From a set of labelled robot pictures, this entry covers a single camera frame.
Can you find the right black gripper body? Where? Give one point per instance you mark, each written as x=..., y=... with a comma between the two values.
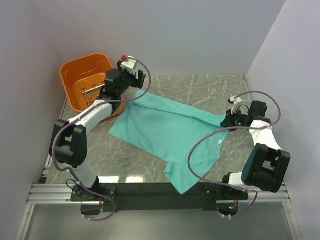
x=235, y=119

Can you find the orange plastic basket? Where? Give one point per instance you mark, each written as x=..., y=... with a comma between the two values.
x=83, y=79

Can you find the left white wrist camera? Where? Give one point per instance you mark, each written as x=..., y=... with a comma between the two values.
x=127, y=64

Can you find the aluminium frame rail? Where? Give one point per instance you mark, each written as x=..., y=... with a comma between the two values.
x=49, y=194

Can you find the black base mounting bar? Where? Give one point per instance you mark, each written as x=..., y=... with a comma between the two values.
x=163, y=196

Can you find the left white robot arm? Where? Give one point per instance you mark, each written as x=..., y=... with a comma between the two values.
x=69, y=145

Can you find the teal t-shirt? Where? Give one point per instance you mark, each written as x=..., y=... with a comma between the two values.
x=169, y=130

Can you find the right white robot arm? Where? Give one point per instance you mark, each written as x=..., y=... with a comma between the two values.
x=268, y=163

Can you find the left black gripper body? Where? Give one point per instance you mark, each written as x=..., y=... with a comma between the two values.
x=130, y=79

